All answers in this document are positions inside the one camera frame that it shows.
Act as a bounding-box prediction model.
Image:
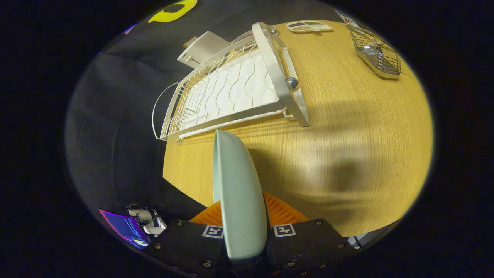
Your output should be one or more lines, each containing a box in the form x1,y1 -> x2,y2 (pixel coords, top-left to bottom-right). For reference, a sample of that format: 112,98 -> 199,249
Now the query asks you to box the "metal wire basket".
346,24 -> 402,81

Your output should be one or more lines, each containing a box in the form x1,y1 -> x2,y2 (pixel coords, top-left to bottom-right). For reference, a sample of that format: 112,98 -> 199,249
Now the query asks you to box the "white tagged cable bundle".
127,204 -> 167,237

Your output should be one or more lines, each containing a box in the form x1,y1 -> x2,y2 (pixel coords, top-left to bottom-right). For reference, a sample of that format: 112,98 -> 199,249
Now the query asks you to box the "white wire dish rack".
152,22 -> 310,144

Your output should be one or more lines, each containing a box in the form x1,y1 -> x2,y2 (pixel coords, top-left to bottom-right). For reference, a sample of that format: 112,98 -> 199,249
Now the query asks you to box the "white divided dish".
286,20 -> 333,34

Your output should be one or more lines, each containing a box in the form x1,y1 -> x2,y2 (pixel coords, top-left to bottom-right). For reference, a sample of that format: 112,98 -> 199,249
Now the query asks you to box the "purple lit screen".
98,208 -> 151,249

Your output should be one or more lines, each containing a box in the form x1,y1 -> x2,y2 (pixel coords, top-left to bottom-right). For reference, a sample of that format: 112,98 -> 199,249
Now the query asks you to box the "black backdrop cloth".
64,0 -> 348,240

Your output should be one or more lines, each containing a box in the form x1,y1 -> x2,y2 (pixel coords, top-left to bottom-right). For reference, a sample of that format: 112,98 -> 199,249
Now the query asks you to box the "white green label bottle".
335,8 -> 357,24

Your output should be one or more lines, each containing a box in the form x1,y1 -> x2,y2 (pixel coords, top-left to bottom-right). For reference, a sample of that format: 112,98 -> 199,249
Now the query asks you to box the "pale green plate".
213,130 -> 269,261

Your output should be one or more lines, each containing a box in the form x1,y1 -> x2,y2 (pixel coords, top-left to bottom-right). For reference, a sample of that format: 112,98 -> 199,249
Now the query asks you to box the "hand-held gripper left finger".
145,201 -> 234,276

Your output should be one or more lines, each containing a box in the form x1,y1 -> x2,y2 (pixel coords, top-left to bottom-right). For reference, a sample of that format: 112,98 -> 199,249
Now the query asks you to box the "white drip tray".
170,54 -> 288,136

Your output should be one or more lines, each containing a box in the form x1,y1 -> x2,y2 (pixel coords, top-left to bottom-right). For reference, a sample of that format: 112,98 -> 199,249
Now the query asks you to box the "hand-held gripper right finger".
264,192 -> 359,276

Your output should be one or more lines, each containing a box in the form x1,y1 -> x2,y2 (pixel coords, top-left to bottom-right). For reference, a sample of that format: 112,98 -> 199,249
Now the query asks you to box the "white toaster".
177,31 -> 231,69

